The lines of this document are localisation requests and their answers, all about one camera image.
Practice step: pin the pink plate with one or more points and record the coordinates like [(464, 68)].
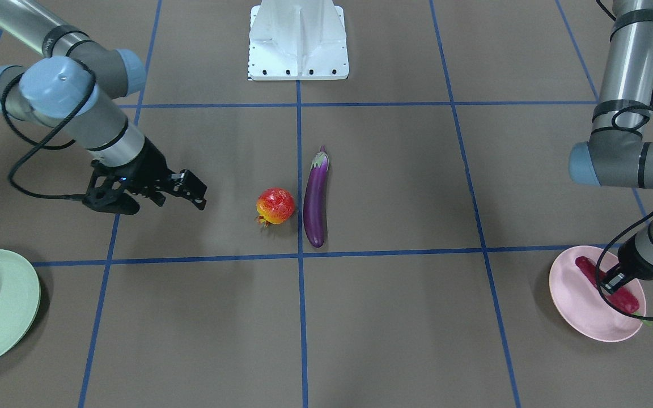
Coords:
[(563, 280)]

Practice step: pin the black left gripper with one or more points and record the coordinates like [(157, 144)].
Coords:
[(642, 262)]

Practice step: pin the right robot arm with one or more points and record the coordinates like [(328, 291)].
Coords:
[(72, 90)]

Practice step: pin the purple eggplant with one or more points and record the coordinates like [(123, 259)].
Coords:
[(314, 199)]

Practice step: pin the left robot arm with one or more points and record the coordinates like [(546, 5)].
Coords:
[(619, 151)]

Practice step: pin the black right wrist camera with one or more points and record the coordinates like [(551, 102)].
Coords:
[(108, 194)]

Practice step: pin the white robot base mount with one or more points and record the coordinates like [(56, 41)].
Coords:
[(297, 40)]

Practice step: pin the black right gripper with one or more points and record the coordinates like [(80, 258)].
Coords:
[(151, 168)]

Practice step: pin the red chili pepper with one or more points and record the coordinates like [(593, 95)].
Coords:
[(593, 305)]

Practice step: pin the red orange pomegranate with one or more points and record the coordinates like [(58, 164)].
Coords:
[(274, 206)]

